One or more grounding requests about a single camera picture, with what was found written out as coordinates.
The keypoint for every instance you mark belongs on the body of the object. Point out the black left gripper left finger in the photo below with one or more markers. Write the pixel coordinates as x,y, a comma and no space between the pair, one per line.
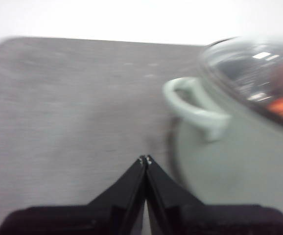
102,215

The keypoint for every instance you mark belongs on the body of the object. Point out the glass lid with green knob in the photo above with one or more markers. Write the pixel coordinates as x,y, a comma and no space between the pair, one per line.
239,63

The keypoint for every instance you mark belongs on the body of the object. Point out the pale green electric steamer pot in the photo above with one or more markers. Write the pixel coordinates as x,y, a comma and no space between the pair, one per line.
242,166

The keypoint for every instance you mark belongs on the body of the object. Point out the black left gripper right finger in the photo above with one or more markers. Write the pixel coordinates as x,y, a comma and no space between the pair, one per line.
193,218

